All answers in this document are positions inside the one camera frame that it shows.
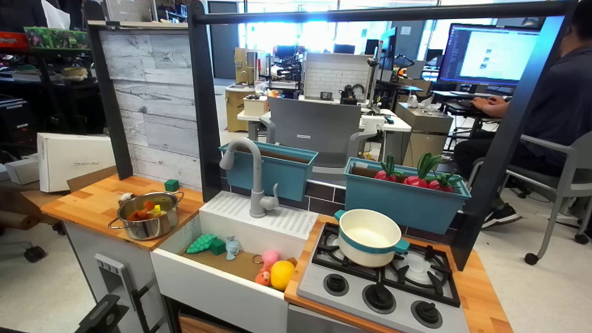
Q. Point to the black metal frame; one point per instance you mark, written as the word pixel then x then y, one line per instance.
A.
pixel 204 123

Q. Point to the dark storage shelf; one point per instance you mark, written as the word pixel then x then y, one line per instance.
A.
pixel 43 93

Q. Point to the red toy radish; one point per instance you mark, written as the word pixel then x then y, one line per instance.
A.
pixel 381 175
pixel 437 184
pixel 411 180

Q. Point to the blue dish rack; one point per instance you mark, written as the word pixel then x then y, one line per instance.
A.
pixel 283 175

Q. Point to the grey toy stove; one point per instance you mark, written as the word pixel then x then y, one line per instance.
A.
pixel 394 304

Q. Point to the teal planter box with radishes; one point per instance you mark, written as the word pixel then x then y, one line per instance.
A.
pixel 400 204

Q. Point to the whitewashed wood back panel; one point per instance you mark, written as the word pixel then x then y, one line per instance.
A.
pixel 154 112

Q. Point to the green toy vegetable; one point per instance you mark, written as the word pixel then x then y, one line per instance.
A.
pixel 206 245

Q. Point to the grey office chair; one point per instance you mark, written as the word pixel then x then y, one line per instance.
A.
pixel 570 179

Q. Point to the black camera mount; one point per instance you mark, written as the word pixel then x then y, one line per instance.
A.
pixel 102 315

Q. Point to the light blue toy figure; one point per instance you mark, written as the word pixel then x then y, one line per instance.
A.
pixel 232 249

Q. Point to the grey toy faucet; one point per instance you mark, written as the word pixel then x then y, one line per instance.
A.
pixel 256 179

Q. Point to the pink toy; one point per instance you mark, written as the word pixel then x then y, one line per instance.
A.
pixel 270 258

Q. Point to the white toy kitchen cabinet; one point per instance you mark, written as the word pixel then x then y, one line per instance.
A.
pixel 93 260

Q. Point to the small green toy block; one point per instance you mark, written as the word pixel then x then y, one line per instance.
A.
pixel 172 186

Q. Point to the white toy sink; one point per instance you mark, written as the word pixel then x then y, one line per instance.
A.
pixel 209 288

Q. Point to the black kettle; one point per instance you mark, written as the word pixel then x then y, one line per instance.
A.
pixel 352 93

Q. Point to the seated person in dark shirt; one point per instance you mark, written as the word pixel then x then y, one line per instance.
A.
pixel 561 105

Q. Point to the tan cardboard box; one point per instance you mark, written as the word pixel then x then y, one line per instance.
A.
pixel 235 108

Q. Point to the orange toy vegetable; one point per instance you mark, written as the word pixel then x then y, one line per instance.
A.
pixel 141 216

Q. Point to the white perforated board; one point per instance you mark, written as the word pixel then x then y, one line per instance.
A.
pixel 335 75

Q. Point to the green patterned box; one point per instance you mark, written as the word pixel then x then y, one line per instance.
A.
pixel 56 38

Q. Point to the yellow orange toy fruit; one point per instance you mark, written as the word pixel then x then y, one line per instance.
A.
pixel 282 275

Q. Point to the yellow toy vegetable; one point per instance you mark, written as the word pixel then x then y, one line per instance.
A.
pixel 158 210

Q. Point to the steel pot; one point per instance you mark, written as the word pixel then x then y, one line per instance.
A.
pixel 150 230

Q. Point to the small red toy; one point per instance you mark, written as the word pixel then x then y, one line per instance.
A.
pixel 263 278

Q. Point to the white rectangular box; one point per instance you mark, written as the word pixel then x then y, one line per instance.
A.
pixel 74 162

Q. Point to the computer monitor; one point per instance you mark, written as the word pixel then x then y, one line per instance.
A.
pixel 491 56

